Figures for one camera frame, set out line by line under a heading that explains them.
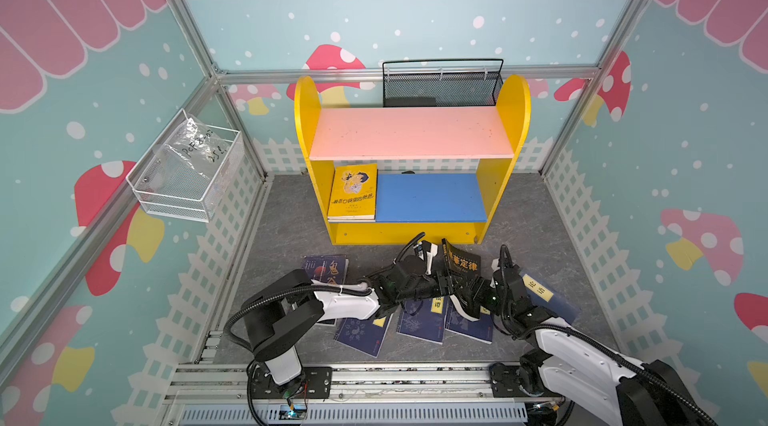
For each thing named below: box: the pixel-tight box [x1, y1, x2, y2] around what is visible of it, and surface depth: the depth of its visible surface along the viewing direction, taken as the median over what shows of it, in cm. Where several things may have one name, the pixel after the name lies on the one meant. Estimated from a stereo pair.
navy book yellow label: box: [334, 313, 394, 358], surface depth 83 cm
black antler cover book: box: [442, 238, 482, 280], surface depth 93 cm
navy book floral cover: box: [396, 296, 446, 345], surface depth 85 cm
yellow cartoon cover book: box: [327, 163, 379, 223], surface depth 93 cm
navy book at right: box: [519, 272, 581, 325], surface depth 88 cm
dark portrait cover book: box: [302, 254, 350, 285], surface depth 94 cm
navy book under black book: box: [445, 297, 493, 345], surface depth 84 cm
